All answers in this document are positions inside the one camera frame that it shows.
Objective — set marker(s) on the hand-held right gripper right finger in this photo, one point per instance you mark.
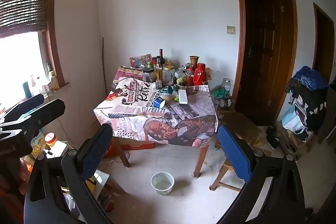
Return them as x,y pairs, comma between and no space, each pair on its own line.
233,153

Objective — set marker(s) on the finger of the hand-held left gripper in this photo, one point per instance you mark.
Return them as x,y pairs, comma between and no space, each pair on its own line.
29,104
47,111

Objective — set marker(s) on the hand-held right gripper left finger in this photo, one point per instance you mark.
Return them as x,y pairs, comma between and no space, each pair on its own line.
97,148

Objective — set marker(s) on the white plastic bucket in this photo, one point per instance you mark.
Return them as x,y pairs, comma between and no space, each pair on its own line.
162,183

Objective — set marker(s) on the white rectangular box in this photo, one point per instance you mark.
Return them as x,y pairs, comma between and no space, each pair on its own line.
183,96

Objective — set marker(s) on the yellow green packet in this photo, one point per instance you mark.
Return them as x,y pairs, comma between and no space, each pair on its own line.
175,99

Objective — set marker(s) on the dark bottle on windowsill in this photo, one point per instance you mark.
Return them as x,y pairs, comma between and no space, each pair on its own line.
26,90

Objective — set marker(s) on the white plastic bottle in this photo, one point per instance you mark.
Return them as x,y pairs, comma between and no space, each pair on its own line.
33,82

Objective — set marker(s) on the wooden stool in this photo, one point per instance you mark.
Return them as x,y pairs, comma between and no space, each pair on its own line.
225,179

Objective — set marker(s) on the jar with red lid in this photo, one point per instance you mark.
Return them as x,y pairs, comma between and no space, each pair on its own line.
51,139

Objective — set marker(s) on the wooden bench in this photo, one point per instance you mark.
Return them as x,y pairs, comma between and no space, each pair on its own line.
236,120

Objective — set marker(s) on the yellowish glass bottle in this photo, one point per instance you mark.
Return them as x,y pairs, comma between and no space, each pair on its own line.
53,78

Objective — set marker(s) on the wooden table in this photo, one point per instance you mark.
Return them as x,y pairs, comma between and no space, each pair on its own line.
200,161

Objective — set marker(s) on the red and tan cardboard box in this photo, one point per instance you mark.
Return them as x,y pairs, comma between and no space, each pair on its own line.
136,145

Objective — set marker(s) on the black shoe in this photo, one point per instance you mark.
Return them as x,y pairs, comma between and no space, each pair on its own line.
273,138

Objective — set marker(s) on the metal tin can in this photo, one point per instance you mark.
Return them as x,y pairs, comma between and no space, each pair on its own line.
226,102

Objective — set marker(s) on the green plastic bag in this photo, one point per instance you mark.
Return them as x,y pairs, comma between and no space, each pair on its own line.
219,93

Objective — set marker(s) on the printed tablecloth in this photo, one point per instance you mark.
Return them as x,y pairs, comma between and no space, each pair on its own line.
157,119

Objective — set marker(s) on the light blue bag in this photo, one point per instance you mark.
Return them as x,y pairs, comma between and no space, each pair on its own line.
292,120

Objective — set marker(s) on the empty glass jar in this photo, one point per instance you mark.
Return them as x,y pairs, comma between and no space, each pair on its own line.
226,85

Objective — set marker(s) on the thin wooden stick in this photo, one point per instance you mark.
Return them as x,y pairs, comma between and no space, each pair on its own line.
104,64

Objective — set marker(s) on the red thermos flask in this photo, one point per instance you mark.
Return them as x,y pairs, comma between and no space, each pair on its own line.
200,74

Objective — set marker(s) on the red sauce bottle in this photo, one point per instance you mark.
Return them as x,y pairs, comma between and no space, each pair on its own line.
190,77

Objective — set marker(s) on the glass jar with dark lid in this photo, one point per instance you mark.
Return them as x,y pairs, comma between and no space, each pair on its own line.
148,75

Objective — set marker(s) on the black garment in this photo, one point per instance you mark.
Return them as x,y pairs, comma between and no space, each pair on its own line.
312,108

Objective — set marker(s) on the red snack packet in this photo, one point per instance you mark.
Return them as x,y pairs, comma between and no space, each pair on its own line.
140,60

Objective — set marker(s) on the clear labelled glass bottle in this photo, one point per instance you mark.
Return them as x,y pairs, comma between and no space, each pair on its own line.
158,69

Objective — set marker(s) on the brown ceramic vase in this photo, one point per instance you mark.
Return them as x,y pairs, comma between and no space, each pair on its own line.
194,61

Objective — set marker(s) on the glass jar yellow lid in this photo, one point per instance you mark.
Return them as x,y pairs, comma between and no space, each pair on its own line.
168,75

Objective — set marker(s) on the blue knitted cloth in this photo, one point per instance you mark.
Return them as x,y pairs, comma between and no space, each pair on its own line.
309,78

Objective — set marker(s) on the dark wooden door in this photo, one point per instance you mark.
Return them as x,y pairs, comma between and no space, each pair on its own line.
265,50
323,48

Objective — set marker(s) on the dark wine bottle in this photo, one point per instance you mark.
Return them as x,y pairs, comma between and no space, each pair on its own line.
161,57

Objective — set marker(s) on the wooden window frame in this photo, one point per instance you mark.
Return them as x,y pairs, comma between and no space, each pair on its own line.
53,29

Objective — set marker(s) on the wall light switch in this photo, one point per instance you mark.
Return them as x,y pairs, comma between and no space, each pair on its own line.
231,30

